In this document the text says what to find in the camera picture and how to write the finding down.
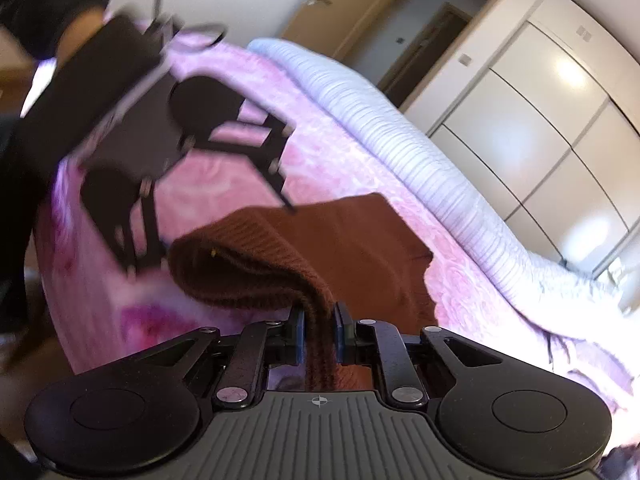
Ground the wooden door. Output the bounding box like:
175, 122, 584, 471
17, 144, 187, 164
281, 0, 394, 60

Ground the person in dark clothes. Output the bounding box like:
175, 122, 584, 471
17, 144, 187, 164
1, 0, 110, 368

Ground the brown knitted button vest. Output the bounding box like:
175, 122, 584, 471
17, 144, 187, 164
168, 193, 436, 391

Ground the striped lavender duvet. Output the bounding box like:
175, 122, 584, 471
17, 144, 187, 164
248, 38, 639, 339

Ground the pink floral fleece blanket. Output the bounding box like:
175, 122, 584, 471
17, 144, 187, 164
31, 27, 640, 411

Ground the white wardrobe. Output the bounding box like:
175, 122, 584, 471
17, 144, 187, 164
402, 0, 639, 276

